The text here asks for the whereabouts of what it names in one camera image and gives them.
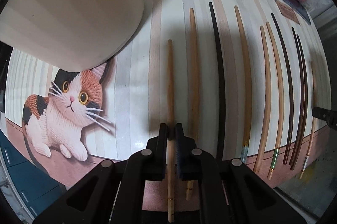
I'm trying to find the light wooden chopstick gold band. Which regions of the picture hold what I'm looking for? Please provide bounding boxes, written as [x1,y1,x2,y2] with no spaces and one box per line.
[167,39,175,223]

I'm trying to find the wooden chopstick far right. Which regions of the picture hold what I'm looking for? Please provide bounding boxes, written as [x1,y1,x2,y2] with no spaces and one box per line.
[298,61,318,180]

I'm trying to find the wooden chopstick blue patterned end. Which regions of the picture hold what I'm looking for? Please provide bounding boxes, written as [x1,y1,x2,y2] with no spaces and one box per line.
[234,6,253,163]

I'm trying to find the wooden chopstick green patterned end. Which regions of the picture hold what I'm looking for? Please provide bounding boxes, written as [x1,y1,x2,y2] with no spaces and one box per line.
[265,21,286,181]

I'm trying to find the plain light wooden chopstick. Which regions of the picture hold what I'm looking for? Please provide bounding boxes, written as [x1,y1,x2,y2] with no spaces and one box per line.
[253,25,271,174]

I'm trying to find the striped cat print mat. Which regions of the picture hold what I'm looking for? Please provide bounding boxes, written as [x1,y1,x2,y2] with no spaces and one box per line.
[1,0,331,187]

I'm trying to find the small brown card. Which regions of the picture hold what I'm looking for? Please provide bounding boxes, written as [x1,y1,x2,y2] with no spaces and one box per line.
[274,0,300,25]

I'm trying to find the blue cabinet drawers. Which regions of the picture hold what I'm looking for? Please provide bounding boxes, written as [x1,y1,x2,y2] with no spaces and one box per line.
[1,133,66,217]

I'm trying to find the black chopstick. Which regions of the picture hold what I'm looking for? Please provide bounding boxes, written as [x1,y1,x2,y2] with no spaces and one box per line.
[209,2,226,162]

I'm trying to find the beige utensil holder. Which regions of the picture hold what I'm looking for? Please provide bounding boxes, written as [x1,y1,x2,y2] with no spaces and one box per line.
[1,0,144,72]

